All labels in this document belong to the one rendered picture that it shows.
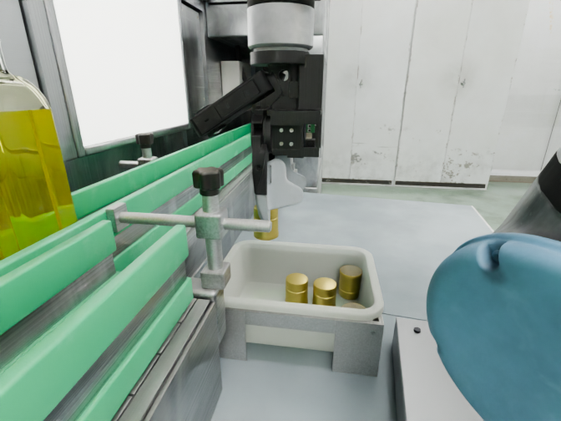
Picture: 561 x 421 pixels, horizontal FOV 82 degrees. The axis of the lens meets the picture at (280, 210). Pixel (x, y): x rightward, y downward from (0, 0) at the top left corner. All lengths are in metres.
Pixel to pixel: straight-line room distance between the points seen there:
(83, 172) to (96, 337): 0.47
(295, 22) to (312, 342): 0.36
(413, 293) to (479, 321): 0.44
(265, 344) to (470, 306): 0.30
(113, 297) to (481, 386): 0.21
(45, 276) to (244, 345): 0.25
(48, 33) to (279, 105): 0.33
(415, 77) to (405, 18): 0.57
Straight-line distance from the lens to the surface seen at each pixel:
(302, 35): 0.39
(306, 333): 0.42
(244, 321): 0.42
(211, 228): 0.32
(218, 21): 1.20
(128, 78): 0.73
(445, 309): 0.19
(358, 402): 0.43
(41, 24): 0.58
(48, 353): 0.20
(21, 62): 0.55
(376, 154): 3.98
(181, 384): 0.31
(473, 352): 0.20
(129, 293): 0.24
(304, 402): 0.42
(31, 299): 0.29
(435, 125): 4.05
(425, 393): 0.39
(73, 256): 0.31
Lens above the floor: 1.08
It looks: 20 degrees down
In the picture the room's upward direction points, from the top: straight up
